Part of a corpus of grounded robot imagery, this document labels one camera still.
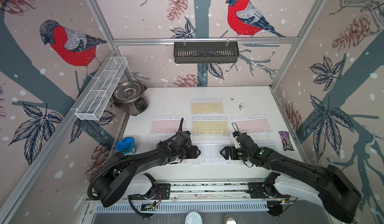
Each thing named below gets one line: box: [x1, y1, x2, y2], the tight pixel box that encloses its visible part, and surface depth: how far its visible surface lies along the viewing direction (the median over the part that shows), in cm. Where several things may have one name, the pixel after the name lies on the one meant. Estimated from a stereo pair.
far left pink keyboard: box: [149, 115, 187, 135], surface depth 102 cm
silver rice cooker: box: [112, 81, 150, 116], surface depth 100 cm
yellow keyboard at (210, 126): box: [191, 116, 230, 137], surface depth 100 cm
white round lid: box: [184, 211, 203, 224], surface depth 63 cm
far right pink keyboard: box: [231, 114, 273, 134], surface depth 100 cm
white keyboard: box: [191, 139, 235, 166], surface depth 87 cm
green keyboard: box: [253, 139, 277, 152], surface depth 92 cm
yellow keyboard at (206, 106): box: [190, 98, 225, 115], surface depth 111 cm
